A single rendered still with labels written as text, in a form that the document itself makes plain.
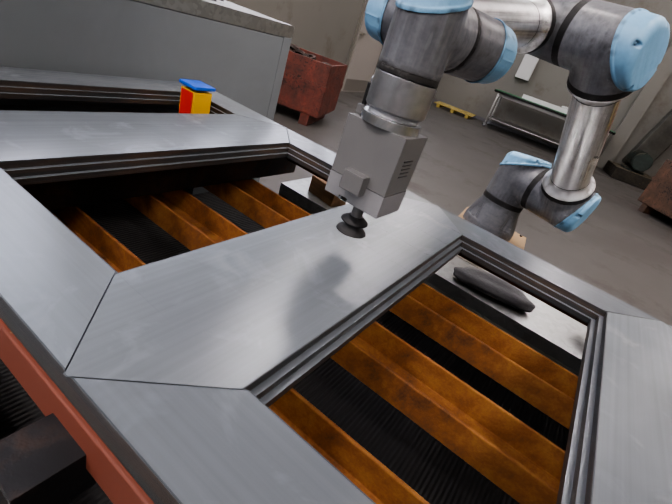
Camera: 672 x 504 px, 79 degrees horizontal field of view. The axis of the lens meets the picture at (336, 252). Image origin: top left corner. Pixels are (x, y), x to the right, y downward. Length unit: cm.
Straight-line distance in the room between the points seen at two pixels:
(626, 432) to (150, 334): 48
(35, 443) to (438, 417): 44
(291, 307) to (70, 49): 88
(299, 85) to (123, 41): 376
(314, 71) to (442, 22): 435
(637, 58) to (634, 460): 62
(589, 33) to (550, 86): 1114
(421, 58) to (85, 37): 86
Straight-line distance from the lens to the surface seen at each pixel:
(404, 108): 49
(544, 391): 78
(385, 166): 50
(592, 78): 91
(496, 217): 122
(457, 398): 67
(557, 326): 107
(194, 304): 42
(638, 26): 89
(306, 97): 486
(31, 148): 71
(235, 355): 38
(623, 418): 57
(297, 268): 51
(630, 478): 50
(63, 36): 116
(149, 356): 37
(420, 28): 49
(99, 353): 37
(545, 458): 69
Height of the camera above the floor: 111
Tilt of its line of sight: 28 degrees down
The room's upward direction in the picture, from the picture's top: 19 degrees clockwise
